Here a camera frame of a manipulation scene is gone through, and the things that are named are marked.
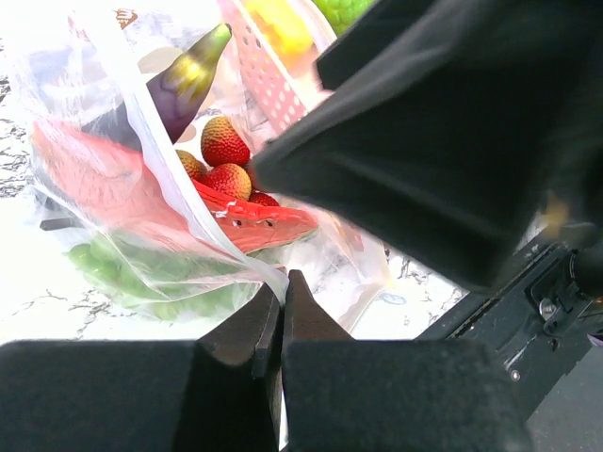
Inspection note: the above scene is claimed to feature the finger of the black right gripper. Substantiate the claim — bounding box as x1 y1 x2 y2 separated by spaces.
253 1 602 291

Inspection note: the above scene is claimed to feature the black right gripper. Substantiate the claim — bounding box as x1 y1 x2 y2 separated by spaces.
419 228 602 418

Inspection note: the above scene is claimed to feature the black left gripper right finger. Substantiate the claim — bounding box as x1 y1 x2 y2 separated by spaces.
282 270 532 451

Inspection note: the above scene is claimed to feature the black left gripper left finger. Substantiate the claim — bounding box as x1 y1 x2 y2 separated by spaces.
1 287 282 451

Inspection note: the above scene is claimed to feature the green grape bunch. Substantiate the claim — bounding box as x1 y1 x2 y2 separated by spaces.
64 234 261 322

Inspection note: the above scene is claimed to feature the green custard apple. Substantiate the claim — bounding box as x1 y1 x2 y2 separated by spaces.
313 0 374 37

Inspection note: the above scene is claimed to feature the yellow bell pepper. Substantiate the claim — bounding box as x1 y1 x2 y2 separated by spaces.
245 0 313 62

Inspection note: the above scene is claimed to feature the red strawberry bunch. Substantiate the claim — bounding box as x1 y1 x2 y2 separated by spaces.
176 116 279 206

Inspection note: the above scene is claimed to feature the red watermelon slice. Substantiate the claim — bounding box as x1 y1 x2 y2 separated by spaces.
30 120 320 258

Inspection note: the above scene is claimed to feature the dark purple eggplant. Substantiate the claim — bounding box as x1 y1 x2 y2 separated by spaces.
82 23 233 152

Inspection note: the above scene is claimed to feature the clear zip top bag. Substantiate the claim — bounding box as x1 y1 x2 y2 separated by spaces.
1 1 392 330

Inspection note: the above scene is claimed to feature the pink perforated plastic basket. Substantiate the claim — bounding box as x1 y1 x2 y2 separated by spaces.
219 1 336 141

